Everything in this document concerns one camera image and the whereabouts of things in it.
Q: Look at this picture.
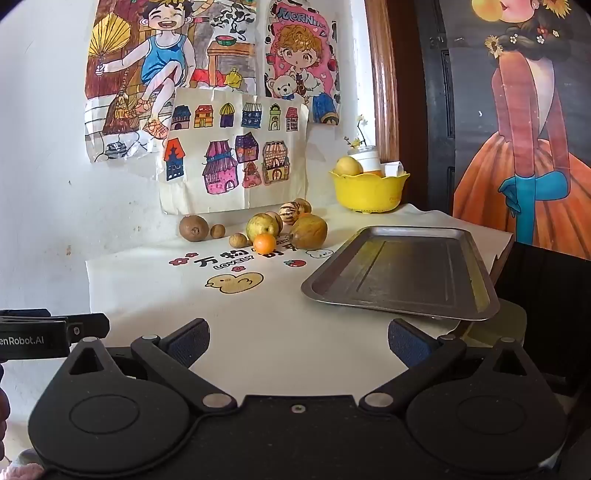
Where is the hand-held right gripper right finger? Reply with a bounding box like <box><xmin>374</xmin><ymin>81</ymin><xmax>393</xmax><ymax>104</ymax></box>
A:
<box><xmin>360</xmin><ymin>318</ymin><xmax>539</xmax><ymax>414</ymax></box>

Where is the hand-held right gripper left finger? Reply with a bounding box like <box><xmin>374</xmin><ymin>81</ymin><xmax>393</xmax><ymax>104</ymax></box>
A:
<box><xmin>59</xmin><ymin>318</ymin><xmax>238</xmax><ymax>414</ymax></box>

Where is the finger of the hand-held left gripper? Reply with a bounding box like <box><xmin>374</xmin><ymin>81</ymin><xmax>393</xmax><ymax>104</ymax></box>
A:
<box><xmin>0</xmin><ymin>308</ymin><xmax>51</xmax><ymax>320</ymax></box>
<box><xmin>67</xmin><ymin>314</ymin><xmax>110</xmax><ymax>344</ymax></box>

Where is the metal tray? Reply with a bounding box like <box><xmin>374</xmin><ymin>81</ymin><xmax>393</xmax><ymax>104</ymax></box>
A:
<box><xmin>300</xmin><ymin>225</ymin><xmax>501</xmax><ymax>321</ymax></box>

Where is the brown kiwi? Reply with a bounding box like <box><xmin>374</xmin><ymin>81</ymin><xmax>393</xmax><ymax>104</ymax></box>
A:
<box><xmin>179</xmin><ymin>215</ymin><xmax>208</xmax><ymax>241</ymax></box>

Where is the yellow-green pear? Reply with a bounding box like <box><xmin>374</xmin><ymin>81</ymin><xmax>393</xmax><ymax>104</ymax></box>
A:
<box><xmin>246</xmin><ymin>213</ymin><xmax>280</xmax><ymax>243</ymax></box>

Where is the large brown-green fruit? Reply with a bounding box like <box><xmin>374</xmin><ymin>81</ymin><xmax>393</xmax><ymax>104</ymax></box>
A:
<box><xmin>289</xmin><ymin>214</ymin><xmax>328</xmax><ymax>250</ymax></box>

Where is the white printed tablecloth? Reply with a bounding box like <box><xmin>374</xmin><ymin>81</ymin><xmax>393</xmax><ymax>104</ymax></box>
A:
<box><xmin>85</xmin><ymin>203</ymin><xmax>515</xmax><ymax>416</ymax></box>

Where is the yellow-green stool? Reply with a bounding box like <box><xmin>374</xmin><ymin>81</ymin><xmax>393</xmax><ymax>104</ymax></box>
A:
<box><xmin>455</xmin><ymin>298</ymin><xmax>527</xmax><ymax>344</ymax></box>

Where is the pink cloth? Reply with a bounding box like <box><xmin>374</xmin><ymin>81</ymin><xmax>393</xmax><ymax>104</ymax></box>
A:
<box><xmin>14</xmin><ymin>450</ymin><xmax>47</xmax><ymax>480</ymax></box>

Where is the yellow scalloped bowl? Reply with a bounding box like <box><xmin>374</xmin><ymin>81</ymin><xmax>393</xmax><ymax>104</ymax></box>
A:
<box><xmin>329</xmin><ymin>170</ymin><xmax>411</xmax><ymax>215</ymax></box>

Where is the yellow round fruit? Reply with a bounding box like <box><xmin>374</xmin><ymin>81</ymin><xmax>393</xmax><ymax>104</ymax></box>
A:
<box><xmin>335</xmin><ymin>156</ymin><xmax>364</xmax><ymax>177</ymax></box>

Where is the white jar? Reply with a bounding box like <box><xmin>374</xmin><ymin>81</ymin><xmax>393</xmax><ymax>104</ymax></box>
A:
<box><xmin>347</xmin><ymin>145</ymin><xmax>383</xmax><ymax>176</ymax></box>

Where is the colourful houses drawing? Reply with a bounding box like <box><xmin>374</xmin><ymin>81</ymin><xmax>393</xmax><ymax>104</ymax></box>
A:
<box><xmin>157</xmin><ymin>88</ymin><xmax>310</xmax><ymax>215</ymax></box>

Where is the black door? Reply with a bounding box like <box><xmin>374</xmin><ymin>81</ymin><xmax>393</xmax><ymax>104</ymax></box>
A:
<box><xmin>413</xmin><ymin>0</ymin><xmax>458</xmax><ymax>217</ymax></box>

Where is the woman in orange dress poster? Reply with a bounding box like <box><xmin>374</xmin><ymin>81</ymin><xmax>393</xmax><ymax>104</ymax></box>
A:
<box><xmin>438</xmin><ymin>0</ymin><xmax>591</xmax><ymax>261</ymax></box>

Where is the boy with fan drawing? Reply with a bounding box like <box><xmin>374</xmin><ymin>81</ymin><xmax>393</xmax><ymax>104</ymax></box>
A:
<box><xmin>83</xmin><ymin>0</ymin><xmax>259</xmax><ymax>163</ymax></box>

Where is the child with teddy drawing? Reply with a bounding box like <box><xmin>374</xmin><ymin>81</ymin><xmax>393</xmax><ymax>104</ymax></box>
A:
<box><xmin>263</xmin><ymin>0</ymin><xmax>342</xmax><ymax>125</ymax></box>

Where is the wooden door frame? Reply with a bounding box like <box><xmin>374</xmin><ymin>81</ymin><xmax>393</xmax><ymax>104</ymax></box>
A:
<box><xmin>365</xmin><ymin>0</ymin><xmax>428</xmax><ymax>162</ymax></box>

